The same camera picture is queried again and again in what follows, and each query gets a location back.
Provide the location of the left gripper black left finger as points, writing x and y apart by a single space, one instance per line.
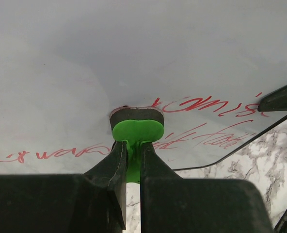
92 202

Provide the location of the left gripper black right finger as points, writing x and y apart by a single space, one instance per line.
172 204

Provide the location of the finger of the black triangular right gripper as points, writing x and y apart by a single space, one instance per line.
274 102

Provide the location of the green round eraser pad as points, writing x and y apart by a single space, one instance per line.
136 126

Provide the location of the white whiteboard with red writing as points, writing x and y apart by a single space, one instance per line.
66 64

